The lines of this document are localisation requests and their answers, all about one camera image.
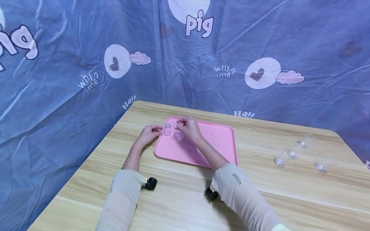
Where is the person's right hand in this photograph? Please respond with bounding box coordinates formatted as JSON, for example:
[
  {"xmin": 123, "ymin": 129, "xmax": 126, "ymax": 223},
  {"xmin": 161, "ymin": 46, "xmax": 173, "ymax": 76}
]
[{"xmin": 175, "ymin": 116, "xmax": 205, "ymax": 145}]

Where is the person's left hand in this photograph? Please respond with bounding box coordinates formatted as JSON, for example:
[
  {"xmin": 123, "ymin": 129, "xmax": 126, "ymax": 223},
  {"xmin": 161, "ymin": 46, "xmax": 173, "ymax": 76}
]
[{"xmin": 137, "ymin": 124, "xmax": 164, "ymax": 148}]

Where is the person's right forearm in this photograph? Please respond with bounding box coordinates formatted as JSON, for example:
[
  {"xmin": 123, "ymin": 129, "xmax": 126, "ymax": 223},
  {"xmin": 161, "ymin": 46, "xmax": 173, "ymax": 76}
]
[{"xmin": 197, "ymin": 137, "xmax": 293, "ymax": 231}]

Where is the person's left forearm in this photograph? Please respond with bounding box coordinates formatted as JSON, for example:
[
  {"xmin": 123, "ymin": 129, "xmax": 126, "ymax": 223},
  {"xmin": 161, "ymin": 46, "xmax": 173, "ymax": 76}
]
[{"xmin": 95, "ymin": 142, "xmax": 148, "ymax": 231}]

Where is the pink plastic tray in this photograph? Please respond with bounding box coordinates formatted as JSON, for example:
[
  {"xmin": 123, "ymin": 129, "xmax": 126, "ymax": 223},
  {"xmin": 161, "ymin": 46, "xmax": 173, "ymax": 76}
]
[{"xmin": 154, "ymin": 116, "xmax": 238, "ymax": 168}]

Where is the black wrist band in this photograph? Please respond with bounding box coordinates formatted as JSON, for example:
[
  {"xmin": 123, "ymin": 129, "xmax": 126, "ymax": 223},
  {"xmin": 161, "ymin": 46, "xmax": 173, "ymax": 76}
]
[
  {"xmin": 141, "ymin": 176, "xmax": 158, "ymax": 191},
  {"xmin": 205, "ymin": 187, "xmax": 219, "ymax": 202}
]

